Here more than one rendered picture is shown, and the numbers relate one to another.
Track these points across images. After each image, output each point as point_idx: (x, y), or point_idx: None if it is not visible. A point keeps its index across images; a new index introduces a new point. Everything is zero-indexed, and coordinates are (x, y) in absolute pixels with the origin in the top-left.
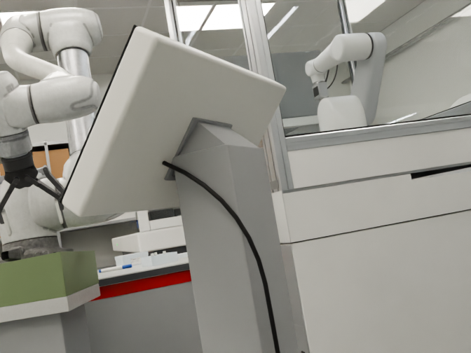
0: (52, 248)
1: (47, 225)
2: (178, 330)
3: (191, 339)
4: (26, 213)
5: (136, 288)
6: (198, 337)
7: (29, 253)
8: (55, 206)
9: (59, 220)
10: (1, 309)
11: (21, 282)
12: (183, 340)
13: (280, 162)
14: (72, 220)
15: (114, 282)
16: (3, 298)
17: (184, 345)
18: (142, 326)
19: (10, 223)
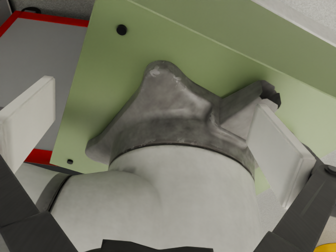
0: (128, 119)
1: (117, 173)
2: (17, 94)
3: (9, 82)
4: (174, 223)
5: (38, 153)
6: (0, 81)
7: (194, 97)
8: (56, 216)
9: (73, 178)
10: (278, 10)
11: (233, 14)
12: (18, 84)
13: None
14: (33, 167)
15: (63, 168)
16: (275, 22)
17: (22, 80)
18: (58, 112)
19: (234, 214)
